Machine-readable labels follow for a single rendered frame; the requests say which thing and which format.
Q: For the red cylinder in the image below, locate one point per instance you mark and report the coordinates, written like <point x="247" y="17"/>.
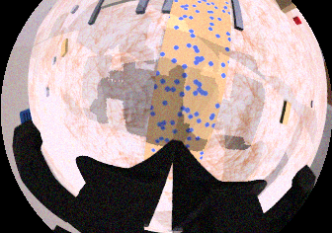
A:
<point x="297" y="20"/>

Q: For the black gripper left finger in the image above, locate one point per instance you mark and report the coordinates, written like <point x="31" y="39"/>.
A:
<point x="142" y="183"/>

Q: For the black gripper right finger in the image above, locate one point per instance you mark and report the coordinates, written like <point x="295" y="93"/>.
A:
<point x="195" y="188"/>

